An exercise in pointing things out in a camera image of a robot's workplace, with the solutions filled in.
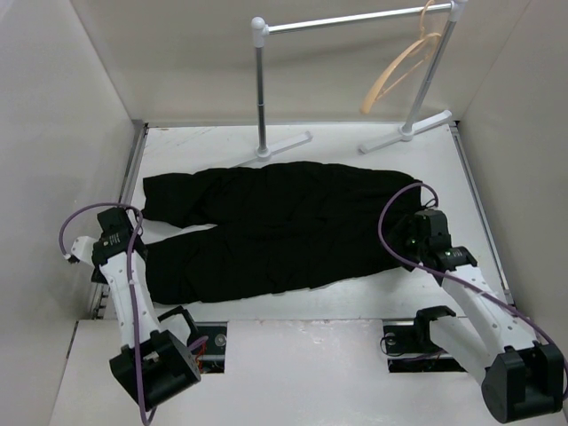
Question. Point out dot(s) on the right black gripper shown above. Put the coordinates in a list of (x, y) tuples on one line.
[(405, 227)]

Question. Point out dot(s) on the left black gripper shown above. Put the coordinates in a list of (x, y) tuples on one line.
[(98, 274)]

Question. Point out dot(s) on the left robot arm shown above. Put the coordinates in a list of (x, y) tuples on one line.
[(155, 362)]

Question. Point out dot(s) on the white clothes rack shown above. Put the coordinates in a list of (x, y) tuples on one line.
[(412, 125)]

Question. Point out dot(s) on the black trousers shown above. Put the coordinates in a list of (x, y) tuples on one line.
[(248, 232)]

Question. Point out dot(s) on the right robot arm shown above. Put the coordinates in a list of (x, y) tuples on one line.
[(519, 377)]

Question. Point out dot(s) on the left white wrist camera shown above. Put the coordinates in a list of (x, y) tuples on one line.
[(81, 251)]

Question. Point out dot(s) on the beige plastic hanger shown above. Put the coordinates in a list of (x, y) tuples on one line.
[(419, 52)]

